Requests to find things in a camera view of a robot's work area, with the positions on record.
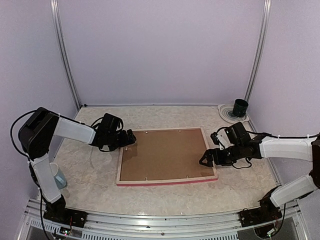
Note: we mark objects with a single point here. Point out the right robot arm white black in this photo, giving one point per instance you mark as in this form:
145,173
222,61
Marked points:
265,145

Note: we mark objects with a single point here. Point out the left aluminium post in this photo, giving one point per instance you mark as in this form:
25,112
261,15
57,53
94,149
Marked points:
54,5

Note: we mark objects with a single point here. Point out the aluminium post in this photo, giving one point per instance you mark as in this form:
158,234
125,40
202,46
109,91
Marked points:
54,5
259,49

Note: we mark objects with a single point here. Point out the white round coaster plate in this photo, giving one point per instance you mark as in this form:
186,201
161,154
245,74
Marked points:
226,113

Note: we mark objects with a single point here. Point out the dark green cup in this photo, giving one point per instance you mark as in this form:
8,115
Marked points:
240,108

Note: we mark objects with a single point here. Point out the light blue mug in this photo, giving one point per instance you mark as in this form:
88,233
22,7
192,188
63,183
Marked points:
58,176

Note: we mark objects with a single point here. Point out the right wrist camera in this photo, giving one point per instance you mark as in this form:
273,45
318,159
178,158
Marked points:
220,138

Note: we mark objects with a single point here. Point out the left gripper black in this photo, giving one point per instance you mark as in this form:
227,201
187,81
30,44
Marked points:
125,141

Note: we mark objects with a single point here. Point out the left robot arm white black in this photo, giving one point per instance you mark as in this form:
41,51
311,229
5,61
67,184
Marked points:
43,125

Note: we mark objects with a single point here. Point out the front aluminium rail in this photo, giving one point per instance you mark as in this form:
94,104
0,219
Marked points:
110,226

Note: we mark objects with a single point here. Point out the wooden picture frame pink edge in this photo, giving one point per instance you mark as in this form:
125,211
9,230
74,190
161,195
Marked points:
165,183

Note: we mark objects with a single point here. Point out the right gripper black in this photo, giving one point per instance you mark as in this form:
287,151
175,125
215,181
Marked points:
219,160

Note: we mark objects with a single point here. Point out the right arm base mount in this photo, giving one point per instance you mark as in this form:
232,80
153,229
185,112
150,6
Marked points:
266,212

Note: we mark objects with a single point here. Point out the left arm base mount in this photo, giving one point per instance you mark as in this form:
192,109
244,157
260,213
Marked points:
58,212

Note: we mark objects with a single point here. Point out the brown backing board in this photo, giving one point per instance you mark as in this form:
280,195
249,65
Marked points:
165,155

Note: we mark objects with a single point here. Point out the right aluminium post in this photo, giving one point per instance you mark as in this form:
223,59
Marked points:
259,49

